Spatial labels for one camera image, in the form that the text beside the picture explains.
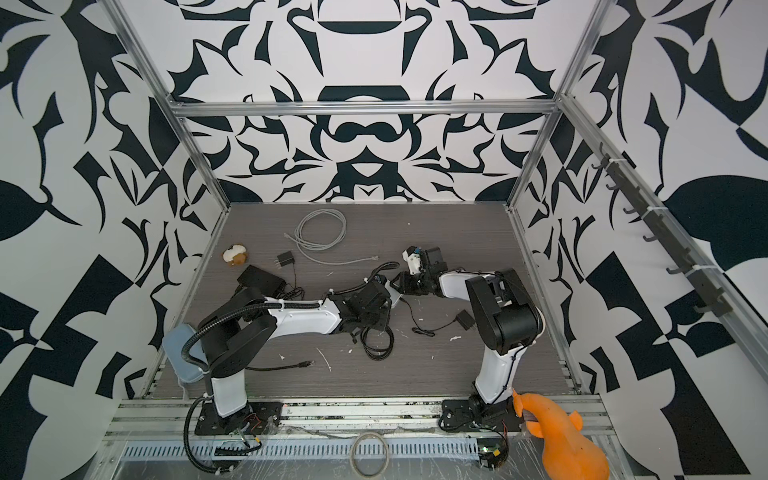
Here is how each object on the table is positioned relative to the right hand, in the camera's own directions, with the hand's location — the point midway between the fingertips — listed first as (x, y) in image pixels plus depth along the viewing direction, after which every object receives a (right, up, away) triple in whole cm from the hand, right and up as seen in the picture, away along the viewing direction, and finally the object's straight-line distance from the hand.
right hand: (397, 283), depth 96 cm
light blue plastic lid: (-65, -15, -9) cm, 67 cm away
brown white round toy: (-54, +8, +5) cm, 55 cm away
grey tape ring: (-3, -35, -28) cm, 44 cm away
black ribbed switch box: (-42, -1, +4) cm, 42 cm away
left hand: (-2, -7, -6) cm, 10 cm away
